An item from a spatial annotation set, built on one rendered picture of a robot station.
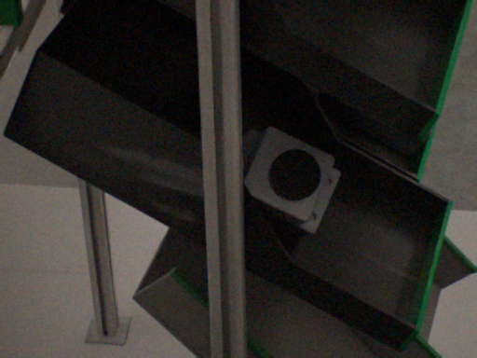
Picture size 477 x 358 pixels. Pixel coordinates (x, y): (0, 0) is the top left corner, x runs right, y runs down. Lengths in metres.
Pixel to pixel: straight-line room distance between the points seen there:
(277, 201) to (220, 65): 0.12
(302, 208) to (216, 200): 0.07
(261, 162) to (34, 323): 0.59
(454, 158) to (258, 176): 2.21
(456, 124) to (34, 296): 1.87
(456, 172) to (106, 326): 1.73
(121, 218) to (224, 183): 0.71
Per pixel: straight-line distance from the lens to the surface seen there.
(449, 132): 3.02
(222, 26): 0.64
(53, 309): 1.30
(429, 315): 1.09
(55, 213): 1.42
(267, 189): 0.74
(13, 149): 1.84
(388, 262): 0.83
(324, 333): 0.95
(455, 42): 0.73
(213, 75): 0.66
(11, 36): 0.86
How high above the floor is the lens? 1.75
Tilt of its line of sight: 36 degrees down
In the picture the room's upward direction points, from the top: 2 degrees counter-clockwise
